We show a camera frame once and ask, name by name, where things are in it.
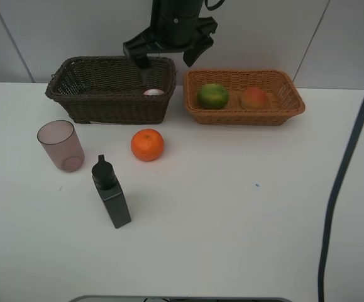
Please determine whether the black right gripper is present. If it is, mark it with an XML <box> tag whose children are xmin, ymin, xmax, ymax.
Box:
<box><xmin>123</xmin><ymin>0</ymin><xmax>217</xmax><ymax>69</ymax></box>

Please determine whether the pink bottle white cap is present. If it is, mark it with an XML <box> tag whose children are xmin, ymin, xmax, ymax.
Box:
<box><xmin>143</xmin><ymin>89</ymin><xmax>164</xmax><ymax>96</ymax></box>

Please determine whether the green lime fruit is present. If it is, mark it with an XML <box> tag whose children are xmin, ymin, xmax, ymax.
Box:
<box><xmin>197</xmin><ymin>84</ymin><xmax>229</xmax><ymax>109</ymax></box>

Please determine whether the red yellow peach fruit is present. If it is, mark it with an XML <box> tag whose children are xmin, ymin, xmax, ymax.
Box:
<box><xmin>240</xmin><ymin>87</ymin><xmax>268</xmax><ymax>109</ymax></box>

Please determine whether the orange mandarin fruit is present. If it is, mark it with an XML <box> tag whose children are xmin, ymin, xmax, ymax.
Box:
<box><xmin>131</xmin><ymin>129</ymin><xmax>165</xmax><ymax>162</ymax></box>

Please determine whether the translucent purple plastic cup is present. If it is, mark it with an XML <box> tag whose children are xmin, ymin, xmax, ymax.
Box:
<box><xmin>36</xmin><ymin>120</ymin><xmax>85</xmax><ymax>172</ymax></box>

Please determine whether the dark brown wicker basket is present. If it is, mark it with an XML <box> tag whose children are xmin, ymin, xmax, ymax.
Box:
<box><xmin>45</xmin><ymin>56</ymin><xmax>177</xmax><ymax>125</ymax></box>

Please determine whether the light orange wicker basket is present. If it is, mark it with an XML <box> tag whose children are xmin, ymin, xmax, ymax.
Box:
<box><xmin>183</xmin><ymin>69</ymin><xmax>305</xmax><ymax>126</ymax></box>

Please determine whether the black square dispenser bottle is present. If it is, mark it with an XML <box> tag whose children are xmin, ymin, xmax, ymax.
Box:
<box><xmin>92</xmin><ymin>154</ymin><xmax>131</xmax><ymax>229</ymax></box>

